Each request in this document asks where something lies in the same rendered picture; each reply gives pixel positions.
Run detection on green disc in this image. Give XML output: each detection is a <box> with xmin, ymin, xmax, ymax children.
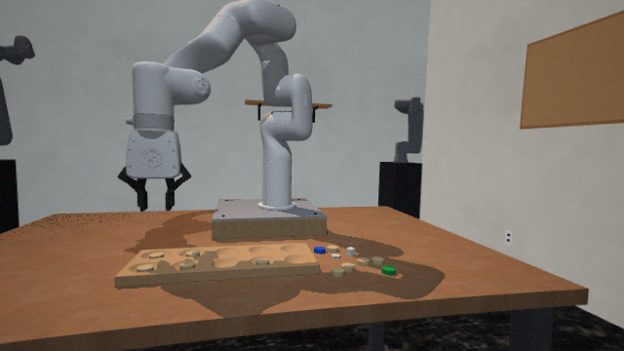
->
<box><xmin>382</xmin><ymin>266</ymin><xmax>396</xmax><ymax>276</ymax></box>

